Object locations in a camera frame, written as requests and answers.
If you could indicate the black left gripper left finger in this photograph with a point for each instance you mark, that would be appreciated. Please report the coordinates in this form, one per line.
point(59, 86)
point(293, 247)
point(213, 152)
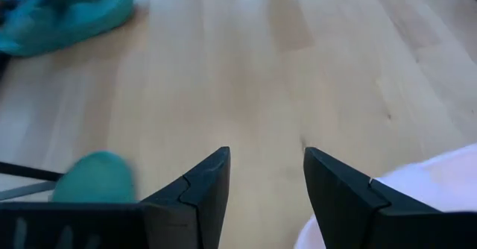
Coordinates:
point(179, 223)

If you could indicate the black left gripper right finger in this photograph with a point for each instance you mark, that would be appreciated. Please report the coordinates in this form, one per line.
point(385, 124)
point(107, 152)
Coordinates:
point(357, 219)

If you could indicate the pale pink slide sandal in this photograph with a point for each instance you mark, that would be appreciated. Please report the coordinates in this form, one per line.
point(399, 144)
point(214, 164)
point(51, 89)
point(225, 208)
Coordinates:
point(439, 182)

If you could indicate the green slide sandal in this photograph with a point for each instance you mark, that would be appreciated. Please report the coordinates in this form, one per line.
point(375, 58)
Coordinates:
point(95, 178)
point(63, 21)

